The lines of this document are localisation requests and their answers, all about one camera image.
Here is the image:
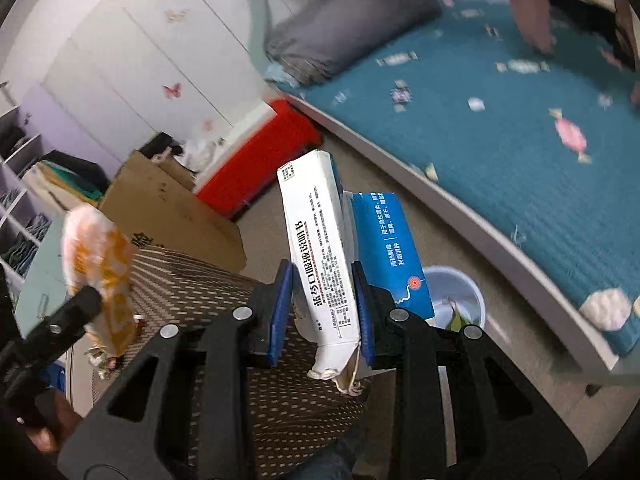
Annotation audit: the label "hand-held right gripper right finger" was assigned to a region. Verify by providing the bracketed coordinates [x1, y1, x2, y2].
[351, 261, 587, 480]

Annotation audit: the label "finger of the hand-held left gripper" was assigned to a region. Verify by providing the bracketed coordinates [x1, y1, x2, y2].
[20, 285, 104, 362]

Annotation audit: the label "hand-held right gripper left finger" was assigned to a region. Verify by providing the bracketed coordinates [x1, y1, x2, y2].
[57, 260, 296, 480]

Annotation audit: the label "orange and white snack packet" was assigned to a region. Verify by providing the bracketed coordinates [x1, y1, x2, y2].
[60, 202, 139, 357]

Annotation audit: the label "white and blue medicine carton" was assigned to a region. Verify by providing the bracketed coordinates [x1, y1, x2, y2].
[276, 149, 437, 396]

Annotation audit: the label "pale blue plastic bin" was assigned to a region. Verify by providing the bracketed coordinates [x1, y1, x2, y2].
[421, 266, 487, 335]

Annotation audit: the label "person's left hand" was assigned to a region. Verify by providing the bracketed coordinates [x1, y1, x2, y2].
[25, 390, 84, 456]

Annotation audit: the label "crumpled wrapper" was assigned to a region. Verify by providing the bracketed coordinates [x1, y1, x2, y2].
[84, 344, 122, 372]

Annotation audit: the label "green leaf scrap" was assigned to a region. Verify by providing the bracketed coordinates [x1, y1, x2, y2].
[446, 300, 469, 332]

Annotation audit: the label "brown polka dot round table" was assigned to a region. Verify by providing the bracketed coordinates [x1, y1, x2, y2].
[70, 247, 371, 480]

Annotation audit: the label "white open shelf unit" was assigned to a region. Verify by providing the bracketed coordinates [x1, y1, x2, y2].
[0, 105, 57, 291]

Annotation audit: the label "hanging clothes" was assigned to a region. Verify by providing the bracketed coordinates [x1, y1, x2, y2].
[20, 150, 112, 212]

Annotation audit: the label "red storage box white top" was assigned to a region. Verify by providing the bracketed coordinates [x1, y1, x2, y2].
[192, 97, 322, 219]

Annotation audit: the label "large cardboard box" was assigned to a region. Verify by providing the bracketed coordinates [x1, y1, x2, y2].
[97, 149, 248, 272]

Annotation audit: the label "white plastic bag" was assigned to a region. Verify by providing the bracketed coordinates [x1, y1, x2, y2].
[174, 136, 227, 177]

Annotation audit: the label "blue bed mattress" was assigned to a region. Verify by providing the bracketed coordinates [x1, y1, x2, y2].
[295, 0, 640, 357]

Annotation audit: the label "light blue pillow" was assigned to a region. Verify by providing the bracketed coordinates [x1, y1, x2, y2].
[261, 61, 302, 89]

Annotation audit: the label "white wardrobe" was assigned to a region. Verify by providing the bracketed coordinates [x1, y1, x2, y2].
[5, 0, 281, 176]

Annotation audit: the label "grey folded duvet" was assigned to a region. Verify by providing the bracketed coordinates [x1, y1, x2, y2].
[264, 0, 444, 82]

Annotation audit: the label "pink cloth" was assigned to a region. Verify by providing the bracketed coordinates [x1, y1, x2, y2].
[499, 0, 557, 57]

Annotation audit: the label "white curved bed frame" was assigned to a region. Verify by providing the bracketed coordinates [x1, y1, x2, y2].
[280, 91, 640, 377]

